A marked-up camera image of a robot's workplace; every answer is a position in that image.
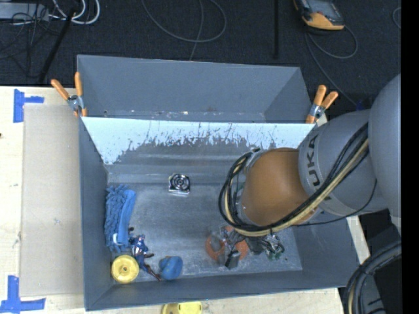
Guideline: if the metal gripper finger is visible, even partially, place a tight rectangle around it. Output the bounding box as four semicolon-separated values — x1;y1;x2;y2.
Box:
225;249;242;270
211;226;242;252

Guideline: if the grey metal bin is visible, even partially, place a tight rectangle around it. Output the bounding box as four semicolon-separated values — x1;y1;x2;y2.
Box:
76;54;361;312

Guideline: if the blue toy cap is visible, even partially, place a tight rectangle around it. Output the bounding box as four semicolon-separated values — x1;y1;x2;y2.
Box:
158;255;184;281

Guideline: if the yellow round plastic piece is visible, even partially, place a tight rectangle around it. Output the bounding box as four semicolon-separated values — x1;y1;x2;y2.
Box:
161;301;204;314

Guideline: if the silver square ringed metal piece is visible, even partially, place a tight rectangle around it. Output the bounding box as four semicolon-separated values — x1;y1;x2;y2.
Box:
168;172;191;196

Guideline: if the blue and red toy figure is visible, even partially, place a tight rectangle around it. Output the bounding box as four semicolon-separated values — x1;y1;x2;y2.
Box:
128;227;162;282

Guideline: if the yellow toy wheel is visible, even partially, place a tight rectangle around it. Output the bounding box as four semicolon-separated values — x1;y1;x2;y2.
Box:
110;254;141;285

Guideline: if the blue fluffy duster head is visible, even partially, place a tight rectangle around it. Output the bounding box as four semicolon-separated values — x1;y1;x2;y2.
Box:
103;184;137;254

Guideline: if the pale wood flat board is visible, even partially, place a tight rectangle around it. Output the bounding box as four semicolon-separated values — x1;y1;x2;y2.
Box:
18;103;86;298

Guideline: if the orange ring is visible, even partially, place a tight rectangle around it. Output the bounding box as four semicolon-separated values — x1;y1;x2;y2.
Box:
205;226;250;262

